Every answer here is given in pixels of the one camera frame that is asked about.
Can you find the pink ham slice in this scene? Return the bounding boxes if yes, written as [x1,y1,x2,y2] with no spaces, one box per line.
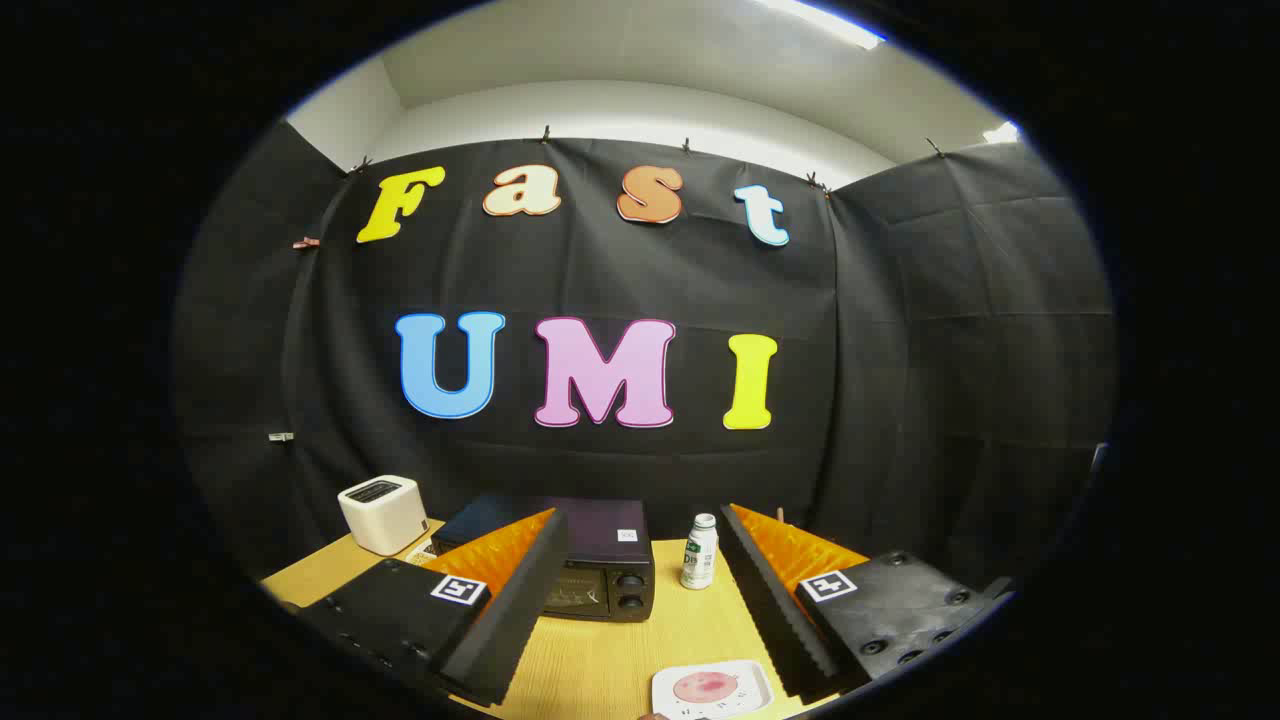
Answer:
[673,672,741,704]

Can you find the white bread toaster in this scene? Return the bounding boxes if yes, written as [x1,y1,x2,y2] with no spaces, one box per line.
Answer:
[337,475,430,557]

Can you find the black toaster oven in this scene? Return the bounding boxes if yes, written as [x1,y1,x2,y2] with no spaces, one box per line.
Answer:
[432,492,657,623]

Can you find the white bottle green label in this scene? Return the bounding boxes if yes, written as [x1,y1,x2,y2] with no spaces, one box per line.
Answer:
[680,513,720,591]

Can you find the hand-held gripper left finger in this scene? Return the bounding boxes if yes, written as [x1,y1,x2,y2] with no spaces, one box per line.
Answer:
[298,507,571,708]

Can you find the white square plate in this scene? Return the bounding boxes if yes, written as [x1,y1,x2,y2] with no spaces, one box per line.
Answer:
[651,658,776,720]

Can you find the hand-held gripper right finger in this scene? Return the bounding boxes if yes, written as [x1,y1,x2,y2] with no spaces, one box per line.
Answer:
[718,503,1016,703]

